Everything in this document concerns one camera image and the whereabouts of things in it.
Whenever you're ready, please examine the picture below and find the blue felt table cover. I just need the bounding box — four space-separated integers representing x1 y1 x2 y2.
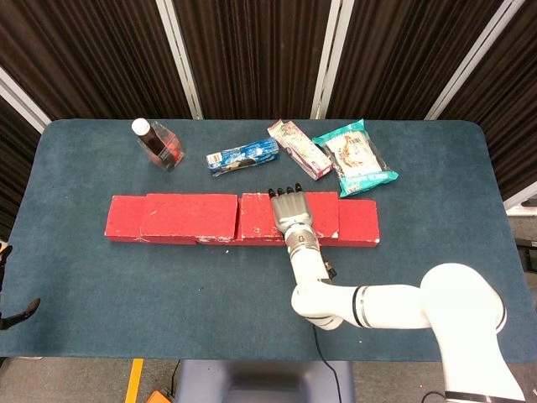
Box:
0 118 530 364

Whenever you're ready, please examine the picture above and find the teal snack bag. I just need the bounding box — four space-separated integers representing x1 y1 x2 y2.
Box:
312 118 400 199

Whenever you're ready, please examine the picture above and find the orange object on floor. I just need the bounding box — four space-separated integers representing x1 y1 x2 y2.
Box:
146 389 177 403

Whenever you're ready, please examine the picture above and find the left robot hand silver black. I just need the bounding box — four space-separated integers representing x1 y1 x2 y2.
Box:
0 245 42 332

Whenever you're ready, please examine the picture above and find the brown corrugated partition panel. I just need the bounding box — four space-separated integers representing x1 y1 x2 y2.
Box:
0 0 194 123
174 0 332 121
440 0 537 202
326 0 504 121
0 96 43 243

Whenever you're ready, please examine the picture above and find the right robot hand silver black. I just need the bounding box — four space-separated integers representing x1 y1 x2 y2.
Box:
267 182 315 236

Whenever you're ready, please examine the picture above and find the white partition frame post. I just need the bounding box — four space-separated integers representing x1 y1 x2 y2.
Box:
503 180 537 211
424 0 528 121
0 66 52 135
154 0 205 121
310 0 356 121

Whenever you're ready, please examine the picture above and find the black device beside table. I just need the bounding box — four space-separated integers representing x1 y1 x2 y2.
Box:
514 238 537 272

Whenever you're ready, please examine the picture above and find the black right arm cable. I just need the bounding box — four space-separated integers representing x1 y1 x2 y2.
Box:
310 325 340 381

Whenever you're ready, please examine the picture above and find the clear plastic square holder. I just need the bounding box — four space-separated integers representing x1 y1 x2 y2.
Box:
137 120 186 173

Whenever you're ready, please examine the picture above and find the white and pink snack box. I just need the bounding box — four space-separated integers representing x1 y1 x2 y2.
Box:
267 118 335 181

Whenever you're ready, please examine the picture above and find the brown bottle with white cap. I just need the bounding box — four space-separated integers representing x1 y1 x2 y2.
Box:
131 118 171 167

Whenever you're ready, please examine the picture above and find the blue cookie box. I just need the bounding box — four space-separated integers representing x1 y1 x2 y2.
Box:
205 137 281 178

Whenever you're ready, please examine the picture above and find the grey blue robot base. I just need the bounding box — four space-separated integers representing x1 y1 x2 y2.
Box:
174 359 354 403

